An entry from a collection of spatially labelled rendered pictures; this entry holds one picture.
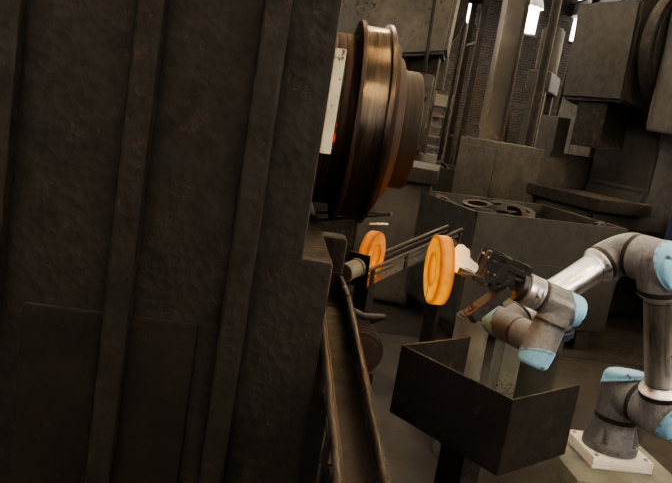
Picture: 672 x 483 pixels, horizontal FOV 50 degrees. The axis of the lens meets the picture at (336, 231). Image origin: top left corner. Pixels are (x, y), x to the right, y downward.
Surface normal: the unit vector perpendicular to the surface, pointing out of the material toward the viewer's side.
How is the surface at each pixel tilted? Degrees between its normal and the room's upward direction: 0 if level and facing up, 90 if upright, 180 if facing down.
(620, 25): 92
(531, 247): 90
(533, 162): 90
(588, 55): 92
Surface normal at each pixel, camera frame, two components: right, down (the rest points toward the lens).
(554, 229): 0.33, 0.21
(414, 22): -0.16, 0.14
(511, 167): -0.90, -0.07
